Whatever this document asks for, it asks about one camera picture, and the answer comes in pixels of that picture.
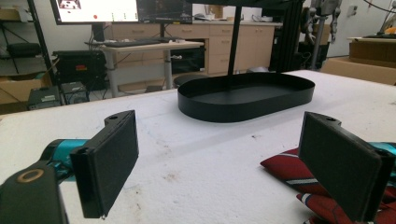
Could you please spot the cardboard box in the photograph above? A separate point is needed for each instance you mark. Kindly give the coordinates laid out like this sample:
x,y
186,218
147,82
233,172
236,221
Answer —
x,y
18,90
361,65

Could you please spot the black equipment case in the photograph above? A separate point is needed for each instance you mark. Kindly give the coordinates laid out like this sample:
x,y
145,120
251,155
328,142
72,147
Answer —
x,y
79,68

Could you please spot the black keyboard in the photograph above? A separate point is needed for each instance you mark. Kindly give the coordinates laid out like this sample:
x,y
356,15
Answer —
x,y
130,43

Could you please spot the black electronic box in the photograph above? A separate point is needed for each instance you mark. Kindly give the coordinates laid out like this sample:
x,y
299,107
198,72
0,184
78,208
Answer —
x,y
74,92
43,98

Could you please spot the black metal frame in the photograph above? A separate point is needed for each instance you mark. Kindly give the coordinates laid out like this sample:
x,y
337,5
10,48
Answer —
x,y
288,37

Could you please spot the red striped cloth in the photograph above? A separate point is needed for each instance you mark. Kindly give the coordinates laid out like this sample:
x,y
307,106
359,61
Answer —
x,y
286,168

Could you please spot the black stand pole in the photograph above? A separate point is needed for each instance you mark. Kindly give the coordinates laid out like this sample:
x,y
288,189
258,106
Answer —
x,y
234,40

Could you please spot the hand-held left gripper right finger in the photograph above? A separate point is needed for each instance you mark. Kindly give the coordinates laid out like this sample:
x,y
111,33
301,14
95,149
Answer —
x,y
339,168

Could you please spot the light wooden desk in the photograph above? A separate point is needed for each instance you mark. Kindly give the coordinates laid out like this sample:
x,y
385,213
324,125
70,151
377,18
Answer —
x,y
149,47

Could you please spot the black shelf rack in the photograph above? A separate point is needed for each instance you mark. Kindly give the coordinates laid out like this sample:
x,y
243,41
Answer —
x,y
39,34

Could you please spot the monitor with dark screen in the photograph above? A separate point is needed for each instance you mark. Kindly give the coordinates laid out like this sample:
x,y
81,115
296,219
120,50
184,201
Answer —
x,y
165,11

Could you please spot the black oval tray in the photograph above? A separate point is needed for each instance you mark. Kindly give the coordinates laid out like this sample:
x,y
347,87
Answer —
x,y
236,107

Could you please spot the monitor with white screen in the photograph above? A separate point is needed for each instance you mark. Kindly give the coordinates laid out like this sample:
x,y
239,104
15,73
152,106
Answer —
x,y
99,11

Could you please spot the grey robot on stand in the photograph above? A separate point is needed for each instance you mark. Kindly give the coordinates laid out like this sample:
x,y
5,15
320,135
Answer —
x,y
322,18

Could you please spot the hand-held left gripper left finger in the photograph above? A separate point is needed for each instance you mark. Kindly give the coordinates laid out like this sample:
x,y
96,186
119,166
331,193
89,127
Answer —
x,y
106,165

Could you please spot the light wooden cabinets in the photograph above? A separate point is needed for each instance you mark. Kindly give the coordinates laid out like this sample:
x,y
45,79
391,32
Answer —
x,y
255,46

